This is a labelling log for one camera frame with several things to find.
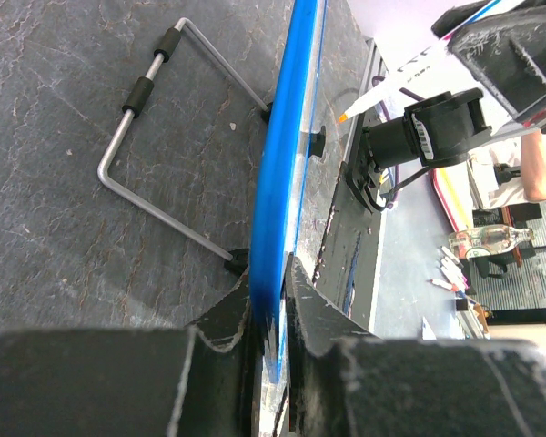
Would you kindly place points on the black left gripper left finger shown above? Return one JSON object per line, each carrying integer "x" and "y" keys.
{"x": 200, "y": 380}

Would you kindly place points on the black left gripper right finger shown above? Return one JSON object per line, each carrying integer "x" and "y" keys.
{"x": 345, "y": 382}

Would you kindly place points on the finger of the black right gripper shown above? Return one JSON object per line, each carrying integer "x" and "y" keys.
{"x": 503, "y": 45}

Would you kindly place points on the white orange marker pen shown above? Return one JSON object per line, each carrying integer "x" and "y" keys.
{"x": 421, "y": 63}

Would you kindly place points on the blue framed whiteboard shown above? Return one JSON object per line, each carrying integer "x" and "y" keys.
{"x": 282, "y": 175}

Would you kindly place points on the bystander bare forearm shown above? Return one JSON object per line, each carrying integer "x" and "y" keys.
{"x": 533, "y": 167}

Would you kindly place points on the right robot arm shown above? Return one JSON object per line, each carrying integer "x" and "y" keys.
{"x": 438, "y": 131}

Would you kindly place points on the clear glass bottle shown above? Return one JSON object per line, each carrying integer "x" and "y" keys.
{"x": 487, "y": 241}

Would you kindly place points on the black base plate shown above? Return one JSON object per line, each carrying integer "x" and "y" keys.
{"x": 348, "y": 258}

